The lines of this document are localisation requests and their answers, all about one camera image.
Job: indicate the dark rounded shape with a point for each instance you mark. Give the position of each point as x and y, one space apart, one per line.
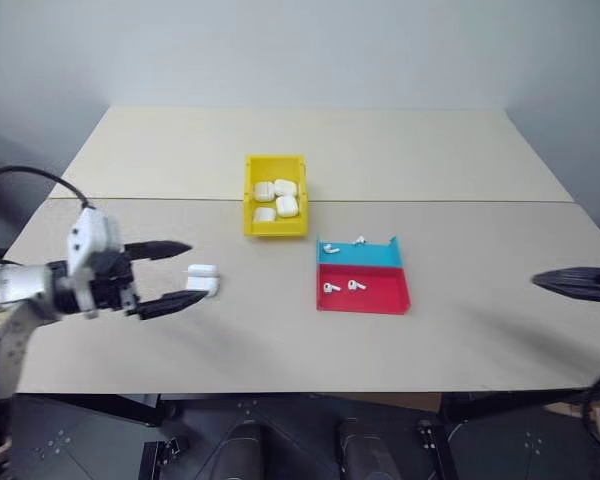
365 450
240 450

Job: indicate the black strut with screws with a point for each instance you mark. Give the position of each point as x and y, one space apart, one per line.
431 450

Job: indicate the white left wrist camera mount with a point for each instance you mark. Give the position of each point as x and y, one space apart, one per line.
87 235

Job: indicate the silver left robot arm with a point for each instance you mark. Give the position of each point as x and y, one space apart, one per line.
15 282

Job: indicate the red tray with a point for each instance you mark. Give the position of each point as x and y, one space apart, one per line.
375 297

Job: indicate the white earbud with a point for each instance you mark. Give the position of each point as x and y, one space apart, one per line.
360 240
355 285
332 248
330 287

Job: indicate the yellow plastic bin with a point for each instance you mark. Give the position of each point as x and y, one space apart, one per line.
275 229

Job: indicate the blue tray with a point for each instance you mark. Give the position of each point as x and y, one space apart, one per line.
370 256

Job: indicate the black dotted base panel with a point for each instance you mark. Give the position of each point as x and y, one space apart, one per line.
75 435
525 445

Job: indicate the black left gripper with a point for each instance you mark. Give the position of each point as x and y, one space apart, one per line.
112 287

